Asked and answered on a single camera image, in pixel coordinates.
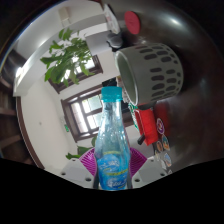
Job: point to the green leafy plant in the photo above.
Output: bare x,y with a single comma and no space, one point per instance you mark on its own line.
66,63

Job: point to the clear bottle with teal cap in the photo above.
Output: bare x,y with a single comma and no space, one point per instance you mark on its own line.
112,146

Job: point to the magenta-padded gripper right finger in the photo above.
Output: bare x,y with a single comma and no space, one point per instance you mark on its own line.
148,171

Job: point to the dark wooden framed window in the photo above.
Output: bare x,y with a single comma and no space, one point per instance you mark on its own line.
95,65
83,115

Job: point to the white mug with dark ovals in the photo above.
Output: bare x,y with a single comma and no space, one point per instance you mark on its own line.
156,71

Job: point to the white box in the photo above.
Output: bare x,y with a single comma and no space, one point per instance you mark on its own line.
97,42

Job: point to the dark wooden shelf unit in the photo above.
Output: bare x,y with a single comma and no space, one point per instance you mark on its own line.
8,126

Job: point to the round purple sticker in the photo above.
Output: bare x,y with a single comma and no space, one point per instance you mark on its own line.
159,125

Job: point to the round blue sticker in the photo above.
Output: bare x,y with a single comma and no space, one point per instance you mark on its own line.
167,159
165,142

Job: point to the red box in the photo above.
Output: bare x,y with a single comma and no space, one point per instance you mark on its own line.
146,125

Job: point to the flat round red coaster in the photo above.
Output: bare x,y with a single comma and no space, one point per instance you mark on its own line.
132,22

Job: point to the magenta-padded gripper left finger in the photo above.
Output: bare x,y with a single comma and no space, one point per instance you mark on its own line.
77,173

